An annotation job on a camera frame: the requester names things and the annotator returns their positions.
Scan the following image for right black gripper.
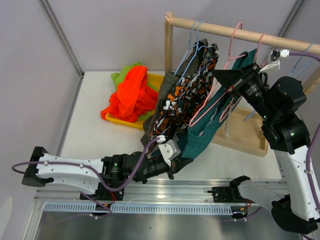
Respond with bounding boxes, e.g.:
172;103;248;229
213;62;277;122

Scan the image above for teal shorts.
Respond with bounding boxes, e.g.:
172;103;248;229
174;48;258;173

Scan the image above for orange shorts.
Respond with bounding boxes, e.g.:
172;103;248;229
100;65;160;123

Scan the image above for lime green shorts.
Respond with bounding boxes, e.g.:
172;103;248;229
110;61;157;122

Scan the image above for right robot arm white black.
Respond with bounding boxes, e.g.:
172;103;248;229
213;63;320;235

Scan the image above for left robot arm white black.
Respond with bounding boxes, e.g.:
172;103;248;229
22;143;181;200

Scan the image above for camouflage patterned shorts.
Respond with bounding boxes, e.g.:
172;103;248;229
149;39;219;141

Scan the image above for olive grey shorts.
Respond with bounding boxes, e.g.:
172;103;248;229
140;43;203;147

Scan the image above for wooden clothes rack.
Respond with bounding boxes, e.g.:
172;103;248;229
164;12;320;154

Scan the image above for yellow plastic tray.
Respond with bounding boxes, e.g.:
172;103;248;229
104;72;166;130

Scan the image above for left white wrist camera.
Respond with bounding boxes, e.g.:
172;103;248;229
157;135;181;167

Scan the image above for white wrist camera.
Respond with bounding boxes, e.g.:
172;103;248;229
259;49;290;74
157;135;181;167

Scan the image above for aluminium mounting rail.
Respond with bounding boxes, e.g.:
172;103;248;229
34;179;229;203

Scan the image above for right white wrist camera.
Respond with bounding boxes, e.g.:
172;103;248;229
259;49;290;74

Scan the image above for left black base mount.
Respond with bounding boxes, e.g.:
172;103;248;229
86;183;125;201

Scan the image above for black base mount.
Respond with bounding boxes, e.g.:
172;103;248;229
207;175;251;204
86;183;125;201

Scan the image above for slotted cable duct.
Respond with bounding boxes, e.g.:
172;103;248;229
43;202;233;216

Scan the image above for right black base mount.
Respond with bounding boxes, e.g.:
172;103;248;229
207;175;251;204

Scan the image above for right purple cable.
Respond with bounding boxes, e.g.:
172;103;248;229
246;51;320;240

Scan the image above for purple cable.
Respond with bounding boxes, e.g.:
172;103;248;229
246;51;320;240
11;138;161;192

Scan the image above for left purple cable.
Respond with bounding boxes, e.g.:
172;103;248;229
11;138;161;192

